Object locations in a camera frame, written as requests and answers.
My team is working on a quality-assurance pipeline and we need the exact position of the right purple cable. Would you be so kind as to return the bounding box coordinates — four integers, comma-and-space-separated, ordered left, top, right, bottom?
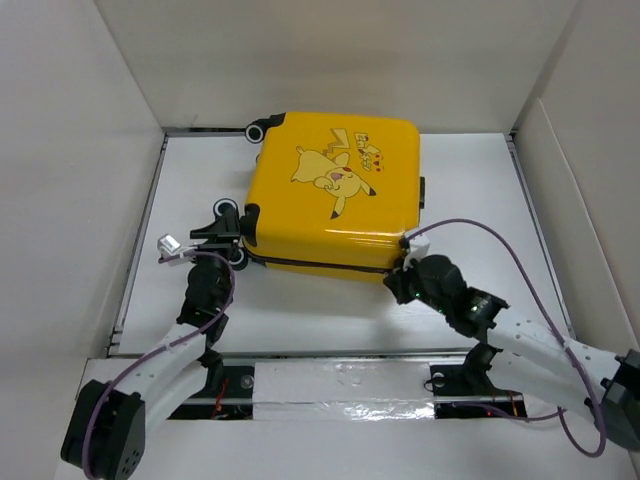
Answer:
402, 217, 609, 459

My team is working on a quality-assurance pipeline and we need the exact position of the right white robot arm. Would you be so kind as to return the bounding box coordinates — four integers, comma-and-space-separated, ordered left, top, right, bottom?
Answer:
383, 255, 639, 452

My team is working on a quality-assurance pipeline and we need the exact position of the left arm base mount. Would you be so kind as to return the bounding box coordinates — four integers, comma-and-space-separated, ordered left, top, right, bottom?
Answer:
169, 351, 255, 421

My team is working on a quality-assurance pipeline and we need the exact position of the yellow hard-shell suitcase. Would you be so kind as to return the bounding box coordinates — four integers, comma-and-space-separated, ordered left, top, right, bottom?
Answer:
236, 111, 424, 283

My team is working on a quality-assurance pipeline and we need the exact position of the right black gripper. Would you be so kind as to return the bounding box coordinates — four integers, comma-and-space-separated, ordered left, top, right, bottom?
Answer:
379, 254, 447, 317

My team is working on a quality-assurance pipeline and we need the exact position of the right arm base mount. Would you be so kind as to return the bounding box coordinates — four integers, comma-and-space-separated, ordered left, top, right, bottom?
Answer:
423, 344, 528, 420

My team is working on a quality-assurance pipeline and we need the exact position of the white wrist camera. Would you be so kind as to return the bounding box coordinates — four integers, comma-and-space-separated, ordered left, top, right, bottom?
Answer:
400, 229, 431, 271
156, 234, 197, 263

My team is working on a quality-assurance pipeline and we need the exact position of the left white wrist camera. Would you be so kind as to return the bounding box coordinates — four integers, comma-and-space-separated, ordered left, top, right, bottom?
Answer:
156, 234, 197, 263

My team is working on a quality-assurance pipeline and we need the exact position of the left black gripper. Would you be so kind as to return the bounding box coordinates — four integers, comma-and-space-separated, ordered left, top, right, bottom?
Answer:
188, 211, 242, 307

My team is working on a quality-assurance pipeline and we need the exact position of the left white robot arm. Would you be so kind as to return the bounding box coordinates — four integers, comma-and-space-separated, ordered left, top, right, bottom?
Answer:
60, 199, 246, 479

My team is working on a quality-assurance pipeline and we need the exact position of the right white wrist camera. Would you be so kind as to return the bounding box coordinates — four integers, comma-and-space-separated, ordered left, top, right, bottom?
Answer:
400, 229, 431, 271

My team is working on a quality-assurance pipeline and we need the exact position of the metal rail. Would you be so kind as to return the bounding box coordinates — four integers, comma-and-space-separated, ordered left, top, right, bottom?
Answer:
222, 347, 470, 360

